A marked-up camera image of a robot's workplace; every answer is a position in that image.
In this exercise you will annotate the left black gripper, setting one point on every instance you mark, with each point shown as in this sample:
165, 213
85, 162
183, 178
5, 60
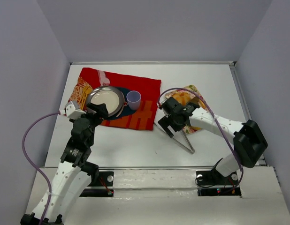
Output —
98, 111

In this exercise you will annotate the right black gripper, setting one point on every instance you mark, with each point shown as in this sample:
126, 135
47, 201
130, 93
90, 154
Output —
170, 121

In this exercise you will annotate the metal tongs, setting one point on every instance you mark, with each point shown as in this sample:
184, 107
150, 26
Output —
179, 141

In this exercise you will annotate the orange ring donut bread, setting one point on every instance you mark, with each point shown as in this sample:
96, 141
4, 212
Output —
196, 128

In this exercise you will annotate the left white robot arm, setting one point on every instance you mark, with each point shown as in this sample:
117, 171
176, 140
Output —
74, 172

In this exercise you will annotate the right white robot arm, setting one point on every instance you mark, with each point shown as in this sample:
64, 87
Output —
245, 139

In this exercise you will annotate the large knotted bread roll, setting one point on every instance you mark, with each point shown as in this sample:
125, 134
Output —
182, 97

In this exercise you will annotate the round metal plate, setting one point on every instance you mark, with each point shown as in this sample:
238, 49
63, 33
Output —
112, 97

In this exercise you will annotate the red patterned cloth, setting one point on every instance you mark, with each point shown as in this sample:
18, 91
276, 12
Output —
149, 89

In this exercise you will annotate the dark blue oval mat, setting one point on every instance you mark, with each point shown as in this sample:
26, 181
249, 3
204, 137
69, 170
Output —
125, 110

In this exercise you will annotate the lavender plastic cup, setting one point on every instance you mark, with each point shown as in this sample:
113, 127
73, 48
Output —
134, 100

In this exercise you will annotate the floral serving tray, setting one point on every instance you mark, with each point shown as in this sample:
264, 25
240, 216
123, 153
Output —
194, 98

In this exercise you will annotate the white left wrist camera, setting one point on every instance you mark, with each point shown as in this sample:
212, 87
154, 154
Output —
73, 111

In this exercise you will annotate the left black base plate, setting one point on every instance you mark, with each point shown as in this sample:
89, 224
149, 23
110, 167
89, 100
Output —
101, 186

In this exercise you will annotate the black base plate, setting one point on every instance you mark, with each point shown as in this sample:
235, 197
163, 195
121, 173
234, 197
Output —
217, 186
101, 186

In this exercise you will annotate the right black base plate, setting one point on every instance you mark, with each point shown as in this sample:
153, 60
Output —
217, 186

